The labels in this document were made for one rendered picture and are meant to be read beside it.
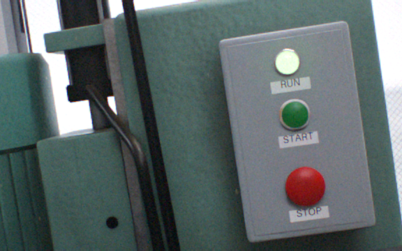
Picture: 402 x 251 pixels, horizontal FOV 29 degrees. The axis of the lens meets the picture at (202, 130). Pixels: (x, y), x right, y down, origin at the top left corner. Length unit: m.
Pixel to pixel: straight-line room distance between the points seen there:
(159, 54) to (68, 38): 0.12
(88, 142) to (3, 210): 0.10
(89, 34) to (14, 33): 1.60
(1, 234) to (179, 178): 0.18
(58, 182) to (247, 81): 0.22
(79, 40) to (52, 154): 0.11
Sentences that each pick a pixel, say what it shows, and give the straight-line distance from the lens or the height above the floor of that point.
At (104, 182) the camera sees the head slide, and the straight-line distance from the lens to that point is 0.72.
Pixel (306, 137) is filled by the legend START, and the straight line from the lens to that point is 0.60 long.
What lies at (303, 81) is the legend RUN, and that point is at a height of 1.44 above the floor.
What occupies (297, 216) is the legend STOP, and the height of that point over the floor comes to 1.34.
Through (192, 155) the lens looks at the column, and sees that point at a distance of 0.67.
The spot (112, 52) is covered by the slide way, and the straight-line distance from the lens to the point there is 0.71.
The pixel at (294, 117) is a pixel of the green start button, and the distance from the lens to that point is 0.60.
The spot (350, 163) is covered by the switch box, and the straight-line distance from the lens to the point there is 0.61.
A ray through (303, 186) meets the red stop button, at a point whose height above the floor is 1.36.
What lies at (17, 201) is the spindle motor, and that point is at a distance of 0.75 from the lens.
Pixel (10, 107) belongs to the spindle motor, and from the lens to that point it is 0.75.
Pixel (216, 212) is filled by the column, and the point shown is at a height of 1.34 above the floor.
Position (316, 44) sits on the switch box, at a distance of 0.60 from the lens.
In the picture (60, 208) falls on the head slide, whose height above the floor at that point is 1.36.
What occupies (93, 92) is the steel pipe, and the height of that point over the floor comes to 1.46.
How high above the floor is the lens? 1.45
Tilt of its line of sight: 3 degrees down
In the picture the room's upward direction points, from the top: 9 degrees counter-clockwise
